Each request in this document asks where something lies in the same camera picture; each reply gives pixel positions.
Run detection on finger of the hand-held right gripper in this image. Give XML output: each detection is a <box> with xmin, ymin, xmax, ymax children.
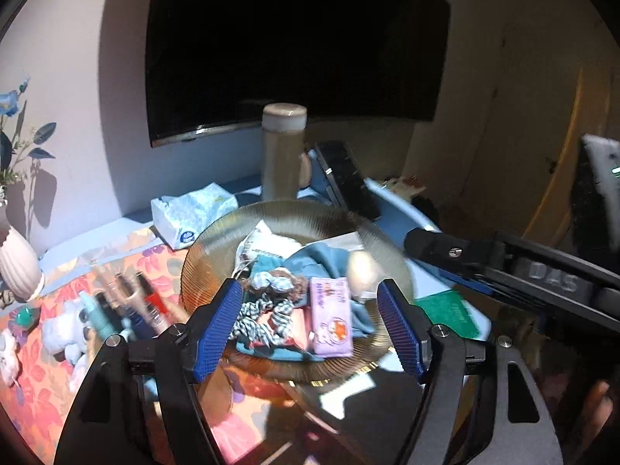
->
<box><xmin>403</xmin><ymin>227</ymin><xmax>509</xmax><ymax>301</ymax></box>

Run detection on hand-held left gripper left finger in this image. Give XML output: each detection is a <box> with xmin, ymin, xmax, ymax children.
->
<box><xmin>53</xmin><ymin>278</ymin><xmax>243</xmax><ymax>465</ymax></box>

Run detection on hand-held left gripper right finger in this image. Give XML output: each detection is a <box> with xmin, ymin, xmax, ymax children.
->
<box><xmin>377</xmin><ymin>278</ymin><xmax>565</xmax><ymax>465</ymax></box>

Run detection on black white striped scrunchie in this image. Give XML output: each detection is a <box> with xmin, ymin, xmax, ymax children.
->
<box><xmin>229</xmin><ymin>299</ymin><xmax>297</xmax><ymax>346</ymax></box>

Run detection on purple tissue packet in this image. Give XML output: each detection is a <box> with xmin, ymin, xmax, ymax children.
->
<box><xmin>307</xmin><ymin>276</ymin><xmax>354</xmax><ymax>358</ymax></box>

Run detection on orange tissue packet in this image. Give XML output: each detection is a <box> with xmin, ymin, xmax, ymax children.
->
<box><xmin>285</xmin><ymin>307</ymin><xmax>317</xmax><ymax>350</ymax></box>

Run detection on teal cloth pouch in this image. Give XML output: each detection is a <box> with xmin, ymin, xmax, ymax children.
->
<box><xmin>237</xmin><ymin>242</ymin><xmax>389</xmax><ymax>364</ymax></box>

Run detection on amber ribbed glass plate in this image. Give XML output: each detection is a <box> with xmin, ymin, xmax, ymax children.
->
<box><xmin>180</xmin><ymin>200</ymin><xmax>420</xmax><ymax>389</ymax></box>

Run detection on blue soft tissue pack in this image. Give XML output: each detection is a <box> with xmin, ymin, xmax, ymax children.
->
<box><xmin>150</xmin><ymin>183</ymin><xmax>238</xmax><ymax>251</ymax></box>

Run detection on person's right hand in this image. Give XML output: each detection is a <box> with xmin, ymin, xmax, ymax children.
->
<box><xmin>584</xmin><ymin>380</ymin><xmax>614</xmax><ymax>440</ymax></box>

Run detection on green card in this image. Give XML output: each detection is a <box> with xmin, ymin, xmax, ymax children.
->
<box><xmin>413</xmin><ymin>289</ymin><xmax>481</xmax><ymax>341</ymax></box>

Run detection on beige round sponge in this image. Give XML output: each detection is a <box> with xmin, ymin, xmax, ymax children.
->
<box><xmin>348</xmin><ymin>249</ymin><xmax>382</xmax><ymax>297</ymax></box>

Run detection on black cosmetic tube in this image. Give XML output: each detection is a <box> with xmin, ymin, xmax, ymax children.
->
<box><xmin>114</xmin><ymin>271</ymin><xmax>168</xmax><ymax>337</ymax></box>

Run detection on black flat device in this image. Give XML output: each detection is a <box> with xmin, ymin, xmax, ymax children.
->
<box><xmin>312</xmin><ymin>141</ymin><xmax>384</xmax><ymax>222</ymax></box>

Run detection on teal cosmetic tube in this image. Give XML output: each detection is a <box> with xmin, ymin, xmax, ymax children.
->
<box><xmin>79</xmin><ymin>292</ymin><xmax>123</xmax><ymax>341</ymax></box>

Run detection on grey blue plush toy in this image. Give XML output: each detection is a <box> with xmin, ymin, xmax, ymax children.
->
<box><xmin>41</xmin><ymin>299</ymin><xmax>98</xmax><ymax>365</ymax></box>

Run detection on beige thermos bottle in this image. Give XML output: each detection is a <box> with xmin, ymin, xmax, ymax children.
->
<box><xmin>261</xmin><ymin>103</ymin><xmax>309</xmax><ymax>204</ymax></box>

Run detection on orange floral table mat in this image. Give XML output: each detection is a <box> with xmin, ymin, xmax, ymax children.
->
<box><xmin>0</xmin><ymin>225</ymin><xmax>294</xmax><ymax>465</ymax></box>

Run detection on white ribbed vase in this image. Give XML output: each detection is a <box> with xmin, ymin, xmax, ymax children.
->
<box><xmin>0</xmin><ymin>202</ymin><xmax>46</xmax><ymax>302</ymax></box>

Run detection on white fluffy cotton item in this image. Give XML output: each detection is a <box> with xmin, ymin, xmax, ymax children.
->
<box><xmin>0</xmin><ymin>328</ymin><xmax>23</xmax><ymax>389</ymax></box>

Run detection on black television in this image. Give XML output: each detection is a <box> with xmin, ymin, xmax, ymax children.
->
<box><xmin>145</xmin><ymin>0</ymin><xmax>452</xmax><ymax>149</ymax></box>

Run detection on blue and white artificial flowers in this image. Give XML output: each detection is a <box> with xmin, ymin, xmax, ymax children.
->
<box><xmin>0</xmin><ymin>76</ymin><xmax>58</xmax><ymax>191</ymax></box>

